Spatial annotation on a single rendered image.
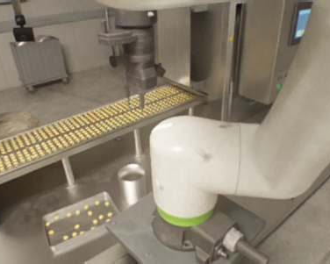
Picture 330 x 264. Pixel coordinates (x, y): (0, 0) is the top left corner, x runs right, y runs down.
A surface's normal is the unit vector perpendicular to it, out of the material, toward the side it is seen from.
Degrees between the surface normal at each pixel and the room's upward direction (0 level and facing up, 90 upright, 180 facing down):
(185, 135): 13
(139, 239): 0
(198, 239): 81
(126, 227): 0
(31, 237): 0
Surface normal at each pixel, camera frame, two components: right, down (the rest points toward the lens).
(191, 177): -0.18, 0.49
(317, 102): -0.76, 0.64
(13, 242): -0.04, -0.86
